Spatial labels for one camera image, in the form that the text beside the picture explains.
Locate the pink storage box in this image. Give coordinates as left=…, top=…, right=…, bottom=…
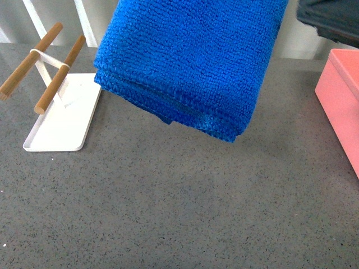
left=315, top=49, right=358, bottom=174

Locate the white towel rack stand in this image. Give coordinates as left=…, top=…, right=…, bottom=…
left=1, top=22, right=101, bottom=152

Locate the blue microfiber towel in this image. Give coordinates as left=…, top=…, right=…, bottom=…
left=94, top=1, right=287, bottom=142

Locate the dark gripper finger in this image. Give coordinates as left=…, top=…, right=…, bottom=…
left=296, top=0, right=358, bottom=48

